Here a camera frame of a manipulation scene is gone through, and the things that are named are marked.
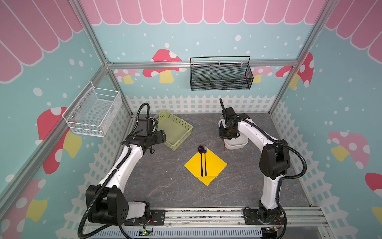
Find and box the white plastic bin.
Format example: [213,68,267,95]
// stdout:
[224,135,249,150]

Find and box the dark purple spoon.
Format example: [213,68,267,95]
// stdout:
[198,145,204,177]

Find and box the yellow paper napkin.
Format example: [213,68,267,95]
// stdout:
[184,148,227,186]

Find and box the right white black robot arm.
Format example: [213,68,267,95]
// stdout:
[218,119,290,224]

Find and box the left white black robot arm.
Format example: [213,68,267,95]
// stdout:
[82,130,166,226]

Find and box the green plastic basket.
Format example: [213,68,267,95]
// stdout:
[154,110,193,151]

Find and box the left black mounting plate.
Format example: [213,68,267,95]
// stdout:
[124,209,166,227]

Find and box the black mounting plate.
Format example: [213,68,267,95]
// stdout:
[242,207,284,226]
[124,209,166,227]

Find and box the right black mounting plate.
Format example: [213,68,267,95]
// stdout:
[242,207,284,226]

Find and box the green circuit board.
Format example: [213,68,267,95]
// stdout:
[139,229,153,237]

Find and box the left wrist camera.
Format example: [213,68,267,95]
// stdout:
[136,118,158,136]

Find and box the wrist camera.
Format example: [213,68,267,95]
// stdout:
[222,107,236,121]
[136,118,158,136]

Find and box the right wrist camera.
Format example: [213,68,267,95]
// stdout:
[222,107,236,121]

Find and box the left black corrugated cable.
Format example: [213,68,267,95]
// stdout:
[77,102,151,239]

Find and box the black corrugated cable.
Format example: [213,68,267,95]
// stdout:
[219,98,308,239]
[77,102,151,239]

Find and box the black wire mesh basket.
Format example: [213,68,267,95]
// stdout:
[190,56,254,91]

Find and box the white wire mesh basket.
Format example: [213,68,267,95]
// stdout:
[62,82,122,137]

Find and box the right black corrugated cable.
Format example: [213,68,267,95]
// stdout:
[219,98,308,239]

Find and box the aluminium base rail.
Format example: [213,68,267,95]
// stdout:
[93,207,335,239]

